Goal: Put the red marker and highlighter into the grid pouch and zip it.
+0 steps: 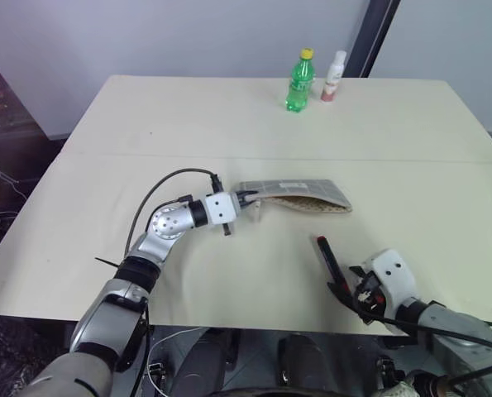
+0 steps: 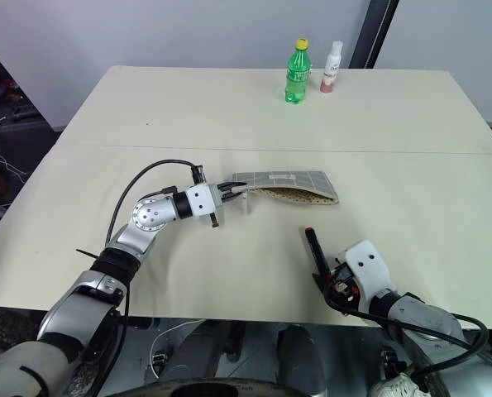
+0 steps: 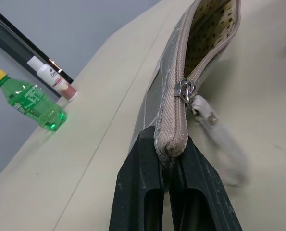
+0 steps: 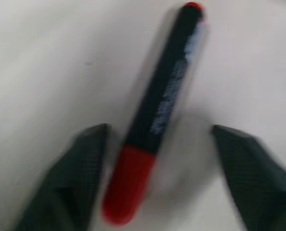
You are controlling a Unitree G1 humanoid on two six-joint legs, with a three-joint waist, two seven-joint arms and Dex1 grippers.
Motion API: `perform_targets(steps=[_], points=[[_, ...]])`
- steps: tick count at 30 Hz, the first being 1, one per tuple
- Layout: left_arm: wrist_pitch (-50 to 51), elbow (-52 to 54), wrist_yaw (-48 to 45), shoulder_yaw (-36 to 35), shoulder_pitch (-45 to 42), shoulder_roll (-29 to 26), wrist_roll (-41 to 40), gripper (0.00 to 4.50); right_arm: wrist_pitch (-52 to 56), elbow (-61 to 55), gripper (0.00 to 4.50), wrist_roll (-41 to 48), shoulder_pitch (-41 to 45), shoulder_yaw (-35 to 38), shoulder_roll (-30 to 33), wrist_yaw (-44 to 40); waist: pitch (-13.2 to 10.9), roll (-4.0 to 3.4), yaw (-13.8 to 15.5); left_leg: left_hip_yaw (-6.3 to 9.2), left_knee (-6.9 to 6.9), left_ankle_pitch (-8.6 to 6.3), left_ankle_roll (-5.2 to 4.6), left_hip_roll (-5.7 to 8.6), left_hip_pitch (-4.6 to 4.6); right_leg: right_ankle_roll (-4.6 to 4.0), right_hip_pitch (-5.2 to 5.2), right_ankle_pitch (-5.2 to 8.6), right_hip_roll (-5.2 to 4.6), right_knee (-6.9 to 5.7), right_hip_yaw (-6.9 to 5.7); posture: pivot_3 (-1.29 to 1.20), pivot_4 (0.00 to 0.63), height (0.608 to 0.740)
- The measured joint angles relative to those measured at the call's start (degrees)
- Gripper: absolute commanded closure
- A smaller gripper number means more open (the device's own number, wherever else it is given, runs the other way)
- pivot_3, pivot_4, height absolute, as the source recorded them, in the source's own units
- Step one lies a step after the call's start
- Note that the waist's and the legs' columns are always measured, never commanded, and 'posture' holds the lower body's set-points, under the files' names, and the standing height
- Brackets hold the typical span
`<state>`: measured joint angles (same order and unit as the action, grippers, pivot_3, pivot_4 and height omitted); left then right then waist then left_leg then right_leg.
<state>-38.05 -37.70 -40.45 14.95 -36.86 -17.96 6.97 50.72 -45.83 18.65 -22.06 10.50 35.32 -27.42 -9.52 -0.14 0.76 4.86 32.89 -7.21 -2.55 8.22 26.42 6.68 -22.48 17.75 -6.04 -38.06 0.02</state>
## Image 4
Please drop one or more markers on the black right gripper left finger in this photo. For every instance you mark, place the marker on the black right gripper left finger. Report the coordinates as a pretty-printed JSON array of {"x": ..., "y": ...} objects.
[{"x": 68, "y": 183}]

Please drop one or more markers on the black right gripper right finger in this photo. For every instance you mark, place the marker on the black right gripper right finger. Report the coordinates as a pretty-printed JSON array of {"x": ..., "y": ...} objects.
[{"x": 260, "y": 183}]

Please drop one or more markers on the red capped black marker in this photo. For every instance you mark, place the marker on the red capped black marker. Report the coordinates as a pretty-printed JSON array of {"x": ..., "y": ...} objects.
[{"x": 154, "y": 101}]

